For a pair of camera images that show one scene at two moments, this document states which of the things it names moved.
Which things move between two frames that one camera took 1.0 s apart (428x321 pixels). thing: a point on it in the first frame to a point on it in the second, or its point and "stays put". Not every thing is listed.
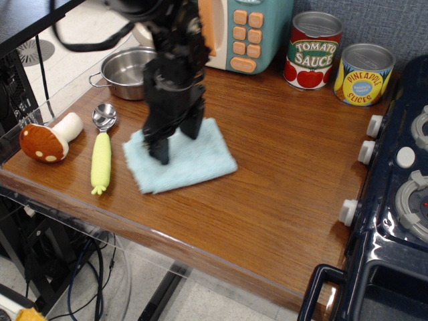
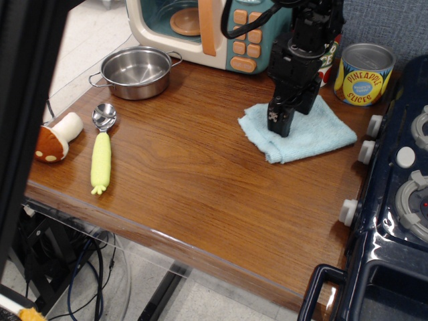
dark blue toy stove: [385, 276] stays put
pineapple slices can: [363, 74] stays put
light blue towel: [189, 160] to [320, 130]
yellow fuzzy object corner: [29, 314] stays put
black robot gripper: [173, 87] to [290, 71]
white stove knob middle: [366, 151] stays put
